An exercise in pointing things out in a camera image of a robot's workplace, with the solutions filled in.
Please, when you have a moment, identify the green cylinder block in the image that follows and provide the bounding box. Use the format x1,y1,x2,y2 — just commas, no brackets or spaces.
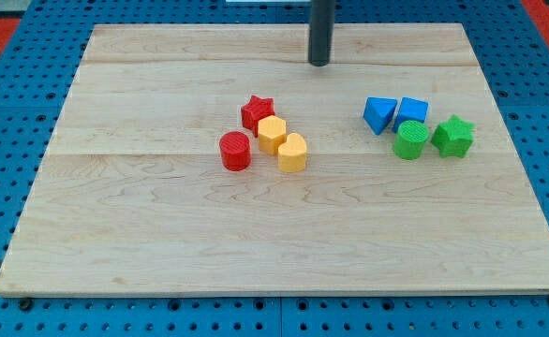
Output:
393,120,429,160

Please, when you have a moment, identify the yellow hexagon block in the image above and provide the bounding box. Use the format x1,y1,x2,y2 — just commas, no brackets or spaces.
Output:
258,115,287,155

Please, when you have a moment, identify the red cylinder block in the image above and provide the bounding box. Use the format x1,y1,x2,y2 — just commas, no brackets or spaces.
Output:
219,131,251,171

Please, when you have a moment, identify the green star block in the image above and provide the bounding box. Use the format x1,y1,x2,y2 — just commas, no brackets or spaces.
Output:
431,115,475,158

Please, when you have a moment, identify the blue cube block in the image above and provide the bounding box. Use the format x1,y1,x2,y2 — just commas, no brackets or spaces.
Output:
392,97,429,133

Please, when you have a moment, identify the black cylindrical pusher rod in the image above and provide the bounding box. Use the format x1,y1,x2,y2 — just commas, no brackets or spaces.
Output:
307,0,335,66

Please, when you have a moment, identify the light wooden board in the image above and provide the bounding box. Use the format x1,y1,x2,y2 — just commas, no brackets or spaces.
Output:
0,23,549,298

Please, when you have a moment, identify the yellow heart block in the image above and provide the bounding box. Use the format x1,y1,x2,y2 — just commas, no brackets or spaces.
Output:
277,133,307,173

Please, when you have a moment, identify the red star block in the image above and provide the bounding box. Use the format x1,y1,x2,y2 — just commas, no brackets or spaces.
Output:
241,95,275,138

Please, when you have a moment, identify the blue triangle block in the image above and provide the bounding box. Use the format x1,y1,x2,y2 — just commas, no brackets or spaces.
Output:
363,97,397,135

